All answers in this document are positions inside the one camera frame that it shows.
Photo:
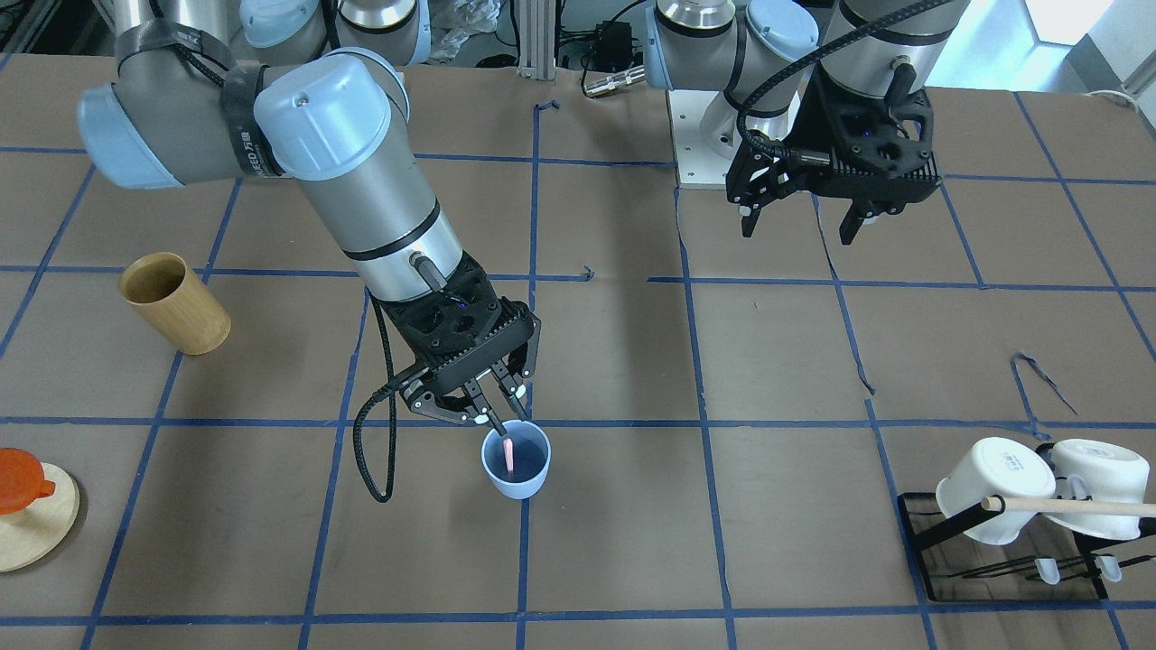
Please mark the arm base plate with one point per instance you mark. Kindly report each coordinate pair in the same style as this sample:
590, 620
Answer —
704, 135

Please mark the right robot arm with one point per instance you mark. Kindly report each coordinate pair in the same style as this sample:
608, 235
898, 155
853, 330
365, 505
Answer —
312, 90

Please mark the black wire cup rack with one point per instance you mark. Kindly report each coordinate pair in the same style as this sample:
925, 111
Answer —
1003, 557

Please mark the pink chopstick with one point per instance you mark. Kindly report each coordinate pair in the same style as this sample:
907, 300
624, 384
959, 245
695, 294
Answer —
508, 447

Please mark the orange cup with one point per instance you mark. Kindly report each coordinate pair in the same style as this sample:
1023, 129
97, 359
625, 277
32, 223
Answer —
23, 480

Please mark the bamboo chopstick holder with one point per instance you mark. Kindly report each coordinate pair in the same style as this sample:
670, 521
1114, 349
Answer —
166, 292

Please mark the aluminium frame post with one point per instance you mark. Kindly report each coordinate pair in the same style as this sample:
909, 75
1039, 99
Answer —
536, 30

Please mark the silver cylinder connector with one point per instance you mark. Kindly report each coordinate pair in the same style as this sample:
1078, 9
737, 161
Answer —
614, 82

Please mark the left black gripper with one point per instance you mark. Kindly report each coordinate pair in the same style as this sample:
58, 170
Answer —
806, 129

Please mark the black power brick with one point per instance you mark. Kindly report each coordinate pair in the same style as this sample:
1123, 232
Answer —
613, 51

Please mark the wooden cup tree stand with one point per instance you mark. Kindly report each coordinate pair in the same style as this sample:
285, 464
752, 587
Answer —
33, 532

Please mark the light blue cup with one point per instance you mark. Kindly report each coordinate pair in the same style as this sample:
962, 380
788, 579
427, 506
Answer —
532, 459

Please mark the white cup on rack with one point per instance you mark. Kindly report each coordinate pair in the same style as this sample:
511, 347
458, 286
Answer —
1104, 472
995, 466

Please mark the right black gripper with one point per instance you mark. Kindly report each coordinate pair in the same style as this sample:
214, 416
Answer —
436, 399

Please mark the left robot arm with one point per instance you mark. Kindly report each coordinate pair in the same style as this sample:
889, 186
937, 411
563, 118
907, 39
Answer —
762, 56

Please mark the wooden rod on rack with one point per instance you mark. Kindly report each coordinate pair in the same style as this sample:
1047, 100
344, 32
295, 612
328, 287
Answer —
997, 504

